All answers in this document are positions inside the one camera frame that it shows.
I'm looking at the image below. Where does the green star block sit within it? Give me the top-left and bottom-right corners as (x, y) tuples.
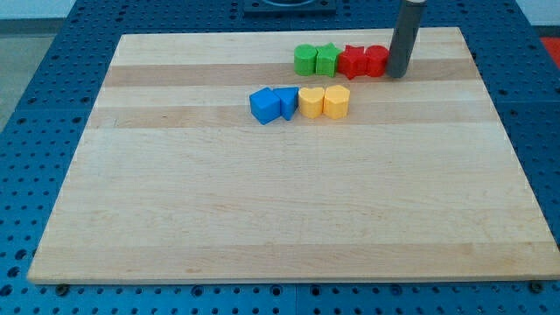
(315, 43), (341, 77)

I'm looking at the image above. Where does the red star block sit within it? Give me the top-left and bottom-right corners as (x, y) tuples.
(337, 45), (368, 80)

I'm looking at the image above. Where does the blue cube block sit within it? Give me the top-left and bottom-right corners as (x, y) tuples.
(249, 87), (281, 124)

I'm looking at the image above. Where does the blue triangle block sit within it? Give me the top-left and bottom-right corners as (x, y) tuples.
(273, 87), (299, 121)

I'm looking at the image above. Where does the yellow heart block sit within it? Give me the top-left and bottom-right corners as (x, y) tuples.
(298, 87), (325, 119)

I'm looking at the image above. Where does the yellow hexagon block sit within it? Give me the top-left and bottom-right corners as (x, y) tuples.
(323, 85), (350, 119)

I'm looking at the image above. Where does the green cylinder block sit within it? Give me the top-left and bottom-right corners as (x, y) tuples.
(294, 44), (318, 76)

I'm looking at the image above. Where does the wooden board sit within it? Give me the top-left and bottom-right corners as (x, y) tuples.
(28, 27), (559, 284)

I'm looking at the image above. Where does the red cylinder block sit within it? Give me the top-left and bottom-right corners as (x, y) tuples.
(365, 45), (389, 77)

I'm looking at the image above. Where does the grey cylindrical pointer tool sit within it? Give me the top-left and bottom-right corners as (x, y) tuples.
(386, 0), (427, 79)

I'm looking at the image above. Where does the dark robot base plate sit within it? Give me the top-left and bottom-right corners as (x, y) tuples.
(242, 0), (337, 16)

